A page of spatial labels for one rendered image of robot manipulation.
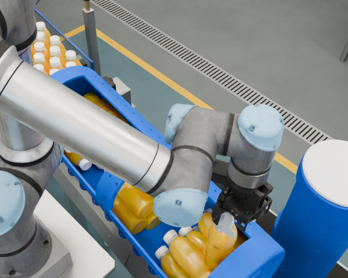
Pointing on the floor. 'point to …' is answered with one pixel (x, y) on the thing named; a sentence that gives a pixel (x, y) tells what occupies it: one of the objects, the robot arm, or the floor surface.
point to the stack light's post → (89, 23)
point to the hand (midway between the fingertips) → (225, 220)
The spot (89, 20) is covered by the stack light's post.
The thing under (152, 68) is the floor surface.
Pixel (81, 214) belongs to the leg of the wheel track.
